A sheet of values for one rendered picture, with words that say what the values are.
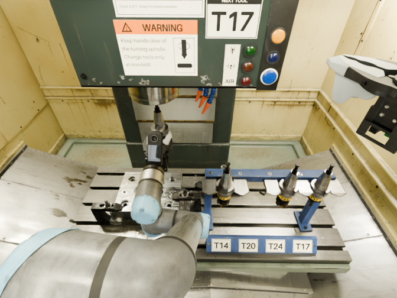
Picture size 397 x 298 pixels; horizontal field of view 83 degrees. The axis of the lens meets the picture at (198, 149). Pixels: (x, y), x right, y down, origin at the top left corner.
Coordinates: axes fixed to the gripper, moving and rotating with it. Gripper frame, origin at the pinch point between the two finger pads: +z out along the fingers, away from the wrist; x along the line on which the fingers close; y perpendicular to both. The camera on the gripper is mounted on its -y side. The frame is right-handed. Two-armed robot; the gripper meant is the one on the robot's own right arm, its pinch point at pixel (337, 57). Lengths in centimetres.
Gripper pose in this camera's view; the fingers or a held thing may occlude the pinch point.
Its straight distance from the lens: 42.2
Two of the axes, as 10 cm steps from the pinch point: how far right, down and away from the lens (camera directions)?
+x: 8.7, -3.2, 3.7
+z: -4.9, -5.8, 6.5
